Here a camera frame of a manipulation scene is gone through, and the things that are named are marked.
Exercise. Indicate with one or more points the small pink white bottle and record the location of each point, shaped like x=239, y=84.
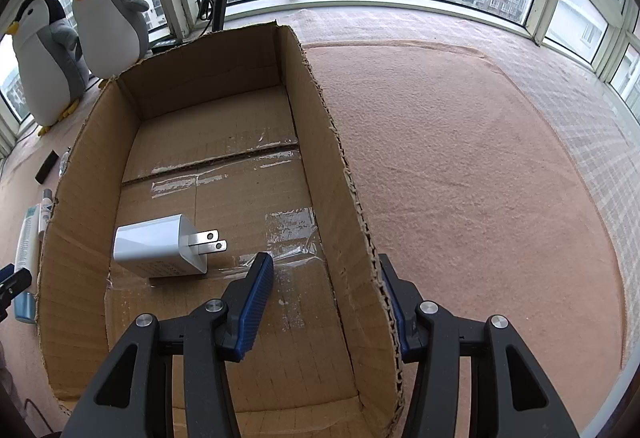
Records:
x=45, y=212

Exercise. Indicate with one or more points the pink plaid mat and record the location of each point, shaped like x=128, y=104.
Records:
x=525, y=47

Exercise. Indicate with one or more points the blue sanitizer bottle keychain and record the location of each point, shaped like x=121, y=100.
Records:
x=64, y=162

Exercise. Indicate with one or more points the small plush penguin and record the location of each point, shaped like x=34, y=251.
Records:
x=113, y=34

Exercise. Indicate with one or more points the white USB charger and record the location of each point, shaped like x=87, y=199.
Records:
x=165, y=247

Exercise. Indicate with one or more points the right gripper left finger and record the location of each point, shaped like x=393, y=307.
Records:
x=130, y=395

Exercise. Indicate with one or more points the pink blanket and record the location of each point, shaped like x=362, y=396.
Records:
x=574, y=328

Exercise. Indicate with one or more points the white blue lotion tube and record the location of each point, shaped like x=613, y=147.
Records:
x=27, y=258

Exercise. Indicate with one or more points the large plush penguin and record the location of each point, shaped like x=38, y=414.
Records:
x=50, y=61

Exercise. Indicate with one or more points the black inline remote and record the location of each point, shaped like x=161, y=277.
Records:
x=162, y=45

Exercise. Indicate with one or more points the brown cardboard box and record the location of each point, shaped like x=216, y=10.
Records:
x=232, y=132

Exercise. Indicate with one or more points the black lipstick tube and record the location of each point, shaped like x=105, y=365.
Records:
x=46, y=168

